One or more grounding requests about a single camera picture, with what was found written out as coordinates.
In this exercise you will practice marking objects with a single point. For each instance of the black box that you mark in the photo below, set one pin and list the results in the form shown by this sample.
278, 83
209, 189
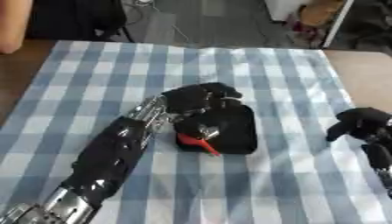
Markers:
237, 131

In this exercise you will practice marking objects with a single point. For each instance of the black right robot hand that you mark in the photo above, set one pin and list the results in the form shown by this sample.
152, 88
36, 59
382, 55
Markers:
363, 122

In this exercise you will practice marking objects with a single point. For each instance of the white table leg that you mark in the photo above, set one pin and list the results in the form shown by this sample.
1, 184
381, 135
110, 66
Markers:
337, 24

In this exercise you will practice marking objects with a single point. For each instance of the person's forearm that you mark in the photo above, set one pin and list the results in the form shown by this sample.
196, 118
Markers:
13, 24

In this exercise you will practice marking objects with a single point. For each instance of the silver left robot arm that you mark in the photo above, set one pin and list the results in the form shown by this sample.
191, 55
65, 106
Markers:
109, 157

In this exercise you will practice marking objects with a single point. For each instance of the tan bag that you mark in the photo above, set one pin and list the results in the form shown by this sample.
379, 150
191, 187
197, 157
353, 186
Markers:
320, 12

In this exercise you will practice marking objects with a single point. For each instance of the red toy chili pepper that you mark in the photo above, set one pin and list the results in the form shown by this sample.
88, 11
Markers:
195, 142

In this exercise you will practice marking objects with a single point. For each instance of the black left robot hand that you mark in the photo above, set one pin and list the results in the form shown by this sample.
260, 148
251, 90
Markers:
186, 99

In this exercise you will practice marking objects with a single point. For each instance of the person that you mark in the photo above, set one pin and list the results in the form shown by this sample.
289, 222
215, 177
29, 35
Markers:
71, 19

